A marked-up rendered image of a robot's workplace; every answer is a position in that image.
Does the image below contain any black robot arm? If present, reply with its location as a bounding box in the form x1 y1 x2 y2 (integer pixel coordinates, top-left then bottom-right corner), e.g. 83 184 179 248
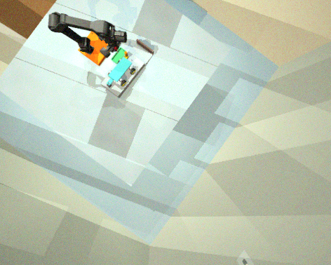
48 11 127 55

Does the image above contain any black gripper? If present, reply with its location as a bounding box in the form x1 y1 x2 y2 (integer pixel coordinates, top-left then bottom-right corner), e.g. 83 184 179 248
100 40 121 58

